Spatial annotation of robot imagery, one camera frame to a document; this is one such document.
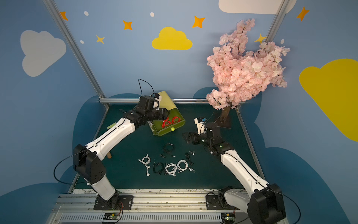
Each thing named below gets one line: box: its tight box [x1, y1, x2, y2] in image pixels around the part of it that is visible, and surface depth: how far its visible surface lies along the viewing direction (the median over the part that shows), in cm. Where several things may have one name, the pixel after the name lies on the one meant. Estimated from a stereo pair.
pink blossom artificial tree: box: [206, 18, 290, 123], surface depth 68 cm
